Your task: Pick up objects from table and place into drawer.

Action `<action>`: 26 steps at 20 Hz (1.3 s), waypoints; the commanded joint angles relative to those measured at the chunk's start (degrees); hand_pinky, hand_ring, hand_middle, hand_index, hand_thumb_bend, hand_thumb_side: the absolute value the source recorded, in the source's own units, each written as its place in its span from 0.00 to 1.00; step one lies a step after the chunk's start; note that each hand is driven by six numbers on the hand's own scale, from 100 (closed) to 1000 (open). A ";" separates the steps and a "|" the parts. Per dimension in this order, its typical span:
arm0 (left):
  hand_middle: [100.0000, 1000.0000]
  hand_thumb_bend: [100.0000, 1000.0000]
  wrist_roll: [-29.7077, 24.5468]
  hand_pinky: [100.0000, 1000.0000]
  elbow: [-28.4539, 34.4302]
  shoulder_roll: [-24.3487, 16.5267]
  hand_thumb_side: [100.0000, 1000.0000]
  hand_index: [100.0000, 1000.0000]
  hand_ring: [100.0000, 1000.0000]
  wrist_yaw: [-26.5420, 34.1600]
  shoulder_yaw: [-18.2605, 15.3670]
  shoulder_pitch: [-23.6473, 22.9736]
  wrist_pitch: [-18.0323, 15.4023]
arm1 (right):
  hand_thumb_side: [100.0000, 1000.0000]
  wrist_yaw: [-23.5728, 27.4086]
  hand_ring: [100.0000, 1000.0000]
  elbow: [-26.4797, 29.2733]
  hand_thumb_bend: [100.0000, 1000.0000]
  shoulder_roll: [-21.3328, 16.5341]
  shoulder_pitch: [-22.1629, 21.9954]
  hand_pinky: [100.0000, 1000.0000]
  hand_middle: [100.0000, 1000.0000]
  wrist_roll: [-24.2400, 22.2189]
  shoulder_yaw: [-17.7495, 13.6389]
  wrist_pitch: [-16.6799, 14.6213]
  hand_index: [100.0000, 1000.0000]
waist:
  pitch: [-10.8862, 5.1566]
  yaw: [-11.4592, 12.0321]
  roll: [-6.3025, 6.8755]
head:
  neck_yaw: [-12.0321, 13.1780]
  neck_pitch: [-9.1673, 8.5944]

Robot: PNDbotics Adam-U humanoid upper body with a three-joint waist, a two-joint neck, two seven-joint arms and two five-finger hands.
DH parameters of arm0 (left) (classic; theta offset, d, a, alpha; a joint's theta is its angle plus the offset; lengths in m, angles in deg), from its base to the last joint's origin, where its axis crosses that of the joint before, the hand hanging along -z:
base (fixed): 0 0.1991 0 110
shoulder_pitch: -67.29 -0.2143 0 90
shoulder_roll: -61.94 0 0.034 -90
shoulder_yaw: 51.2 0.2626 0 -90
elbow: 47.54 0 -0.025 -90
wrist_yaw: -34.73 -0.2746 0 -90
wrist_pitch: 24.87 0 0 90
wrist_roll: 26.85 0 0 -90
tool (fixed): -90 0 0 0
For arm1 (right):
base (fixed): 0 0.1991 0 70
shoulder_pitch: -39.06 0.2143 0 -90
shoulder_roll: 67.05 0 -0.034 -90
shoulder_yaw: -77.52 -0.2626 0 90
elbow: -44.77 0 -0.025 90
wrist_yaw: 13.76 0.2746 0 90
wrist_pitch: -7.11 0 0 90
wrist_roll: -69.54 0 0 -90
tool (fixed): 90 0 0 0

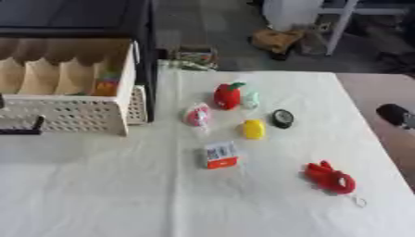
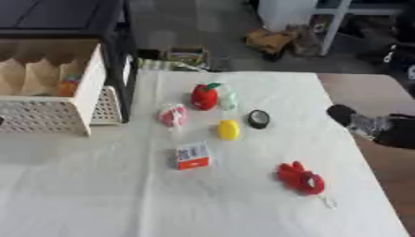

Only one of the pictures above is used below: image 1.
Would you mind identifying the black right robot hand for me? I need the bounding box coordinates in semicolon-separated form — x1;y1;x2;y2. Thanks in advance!
374;103;415;130

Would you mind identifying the orange toy in drawer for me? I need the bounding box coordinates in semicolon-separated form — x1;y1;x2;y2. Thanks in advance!
92;72;122;97

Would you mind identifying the pale compartment drawer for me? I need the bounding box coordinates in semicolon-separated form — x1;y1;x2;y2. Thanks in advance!
0;38;149;137

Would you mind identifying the black round tape measure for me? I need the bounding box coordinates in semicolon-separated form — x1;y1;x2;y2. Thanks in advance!
270;108;297;130

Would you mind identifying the tan bag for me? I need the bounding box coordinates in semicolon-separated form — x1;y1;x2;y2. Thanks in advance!
247;27;308;56

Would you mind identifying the white container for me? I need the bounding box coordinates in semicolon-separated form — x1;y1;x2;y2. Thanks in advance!
260;0;326;31

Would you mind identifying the pale green small toy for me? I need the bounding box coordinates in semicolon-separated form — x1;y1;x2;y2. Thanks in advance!
241;91;261;110

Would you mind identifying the red toy pepper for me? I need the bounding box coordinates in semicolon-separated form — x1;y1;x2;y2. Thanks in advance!
212;81;246;111

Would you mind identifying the white and orange box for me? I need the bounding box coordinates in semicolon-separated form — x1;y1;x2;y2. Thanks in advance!
202;140;240;170

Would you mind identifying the pink wrapped packet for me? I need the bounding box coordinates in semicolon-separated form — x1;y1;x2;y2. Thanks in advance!
182;102;213;128

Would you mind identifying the colourful printed packet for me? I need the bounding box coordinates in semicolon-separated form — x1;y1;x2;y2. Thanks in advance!
167;49;220;72

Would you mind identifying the red strap with ring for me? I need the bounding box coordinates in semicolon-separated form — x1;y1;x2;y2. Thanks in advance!
301;159;370;208

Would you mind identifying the white table frame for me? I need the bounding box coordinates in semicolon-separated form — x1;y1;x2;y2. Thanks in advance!
316;0;412;56

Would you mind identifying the black drawer handle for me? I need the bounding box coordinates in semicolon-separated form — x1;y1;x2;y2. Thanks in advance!
0;115;47;136

